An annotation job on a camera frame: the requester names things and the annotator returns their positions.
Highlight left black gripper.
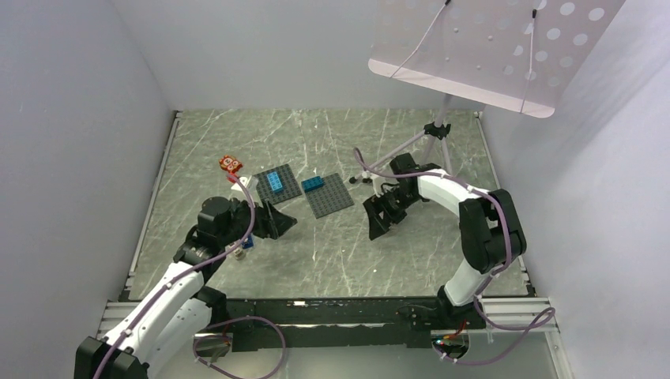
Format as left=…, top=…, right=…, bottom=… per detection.
left=219, top=193, right=297, bottom=246

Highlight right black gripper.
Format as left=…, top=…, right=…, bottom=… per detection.
left=363, top=186, right=420, bottom=240

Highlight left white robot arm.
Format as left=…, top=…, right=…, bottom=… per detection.
left=73, top=197, right=297, bottom=378

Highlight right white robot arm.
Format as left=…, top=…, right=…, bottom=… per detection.
left=363, top=153, right=527, bottom=328

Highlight left grey building baseplate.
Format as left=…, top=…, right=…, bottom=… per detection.
left=254, top=164, right=302, bottom=205

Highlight grey building baseplate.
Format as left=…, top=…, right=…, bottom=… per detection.
left=254, top=164, right=302, bottom=205
left=305, top=173, right=354, bottom=219

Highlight light blue building brick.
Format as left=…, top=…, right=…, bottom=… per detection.
left=266, top=171, right=284, bottom=193

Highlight dark teal building brick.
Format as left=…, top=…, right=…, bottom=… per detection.
left=301, top=176, right=325, bottom=193

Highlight right grey building baseplate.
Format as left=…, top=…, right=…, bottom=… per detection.
left=305, top=173, right=354, bottom=219

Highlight red owl toy block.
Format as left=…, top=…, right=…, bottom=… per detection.
left=219, top=155, right=243, bottom=176

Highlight lavender music stand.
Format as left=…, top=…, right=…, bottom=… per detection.
left=348, top=0, right=627, bottom=185

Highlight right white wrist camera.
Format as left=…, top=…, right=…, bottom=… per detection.
left=371, top=175, right=389, bottom=197

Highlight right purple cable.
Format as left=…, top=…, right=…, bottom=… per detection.
left=352, top=147, right=556, bottom=366

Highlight purple cable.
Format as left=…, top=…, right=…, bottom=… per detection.
left=91, top=174, right=258, bottom=379
left=352, top=147, right=556, bottom=366

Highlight black aluminium base frame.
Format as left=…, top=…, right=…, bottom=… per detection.
left=96, top=297, right=561, bottom=362

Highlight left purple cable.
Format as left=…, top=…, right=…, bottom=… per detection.
left=91, top=174, right=258, bottom=379

